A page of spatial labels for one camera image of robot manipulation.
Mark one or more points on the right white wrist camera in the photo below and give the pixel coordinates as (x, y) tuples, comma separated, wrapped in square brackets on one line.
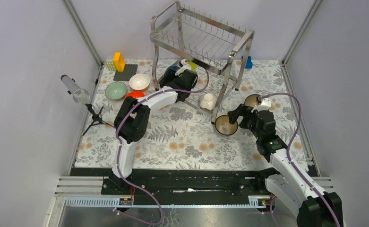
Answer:
[(264, 106)]

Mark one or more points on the silver microphone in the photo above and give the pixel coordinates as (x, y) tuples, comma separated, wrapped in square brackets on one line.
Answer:
[(80, 95)]

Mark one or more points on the orange toy block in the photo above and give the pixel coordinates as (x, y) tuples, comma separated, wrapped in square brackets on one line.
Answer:
[(119, 62)]

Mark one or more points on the white orange-rimmed bowl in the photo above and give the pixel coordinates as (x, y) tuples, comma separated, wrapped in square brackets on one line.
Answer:
[(139, 82)]

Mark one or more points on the blue tan-inside bowl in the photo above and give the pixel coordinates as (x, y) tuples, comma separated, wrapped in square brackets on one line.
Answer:
[(253, 100)]

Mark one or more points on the mint green floral bowl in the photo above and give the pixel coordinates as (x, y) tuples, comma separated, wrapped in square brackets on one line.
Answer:
[(116, 91)]

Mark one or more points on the yellow-green bowl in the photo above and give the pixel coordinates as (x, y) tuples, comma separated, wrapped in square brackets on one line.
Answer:
[(192, 65)]

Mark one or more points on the large white bowl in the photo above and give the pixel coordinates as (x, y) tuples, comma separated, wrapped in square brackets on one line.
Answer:
[(250, 108)]

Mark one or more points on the brown rimmed tan bowl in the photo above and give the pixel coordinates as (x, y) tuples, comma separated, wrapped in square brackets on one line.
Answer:
[(223, 126)]

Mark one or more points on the steel two-tier dish rack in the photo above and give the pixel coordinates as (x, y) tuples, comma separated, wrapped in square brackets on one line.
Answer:
[(213, 45)]

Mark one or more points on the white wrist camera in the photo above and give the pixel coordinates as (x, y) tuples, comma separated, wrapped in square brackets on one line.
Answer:
[(184, 65), (264, 106)]

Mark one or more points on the dark blue bowl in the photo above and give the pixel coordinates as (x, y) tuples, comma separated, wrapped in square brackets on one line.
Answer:
[(171, 71)]

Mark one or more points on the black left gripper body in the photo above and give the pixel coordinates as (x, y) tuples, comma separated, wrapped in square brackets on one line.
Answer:
[(174, 80)]

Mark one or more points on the orange bowl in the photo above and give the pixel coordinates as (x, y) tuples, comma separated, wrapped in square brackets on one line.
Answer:
[(135, 94)]

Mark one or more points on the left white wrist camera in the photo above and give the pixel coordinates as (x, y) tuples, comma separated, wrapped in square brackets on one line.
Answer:
[(184, 65)]

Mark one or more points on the floral table mat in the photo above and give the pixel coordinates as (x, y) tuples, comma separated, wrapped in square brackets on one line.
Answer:
[(180, 137)]

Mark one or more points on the blue toy block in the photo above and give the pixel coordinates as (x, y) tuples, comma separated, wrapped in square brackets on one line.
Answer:
[(248, 63)]

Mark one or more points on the small white cup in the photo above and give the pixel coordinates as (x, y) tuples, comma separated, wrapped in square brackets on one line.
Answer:
[(207, 101)]

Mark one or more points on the grey building baseplate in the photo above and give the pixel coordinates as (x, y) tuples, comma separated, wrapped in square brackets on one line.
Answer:
[(129, 71)]

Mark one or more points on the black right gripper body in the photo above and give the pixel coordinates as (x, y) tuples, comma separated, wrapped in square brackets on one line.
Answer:
[(249, 122)]

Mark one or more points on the black microphone tripod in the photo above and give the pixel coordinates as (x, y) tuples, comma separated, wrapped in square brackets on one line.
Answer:
[(96, 118)]

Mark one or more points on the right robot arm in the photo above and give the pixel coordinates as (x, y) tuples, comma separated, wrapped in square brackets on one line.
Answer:
[(309, 202)]

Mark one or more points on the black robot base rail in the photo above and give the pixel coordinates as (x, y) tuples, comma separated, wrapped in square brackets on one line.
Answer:
[(190, 187)]

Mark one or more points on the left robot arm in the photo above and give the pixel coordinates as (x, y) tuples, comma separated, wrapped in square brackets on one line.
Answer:
[(132, 119)]

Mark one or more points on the light green toy block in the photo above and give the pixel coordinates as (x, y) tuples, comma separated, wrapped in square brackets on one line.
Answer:
[(110, 65)]

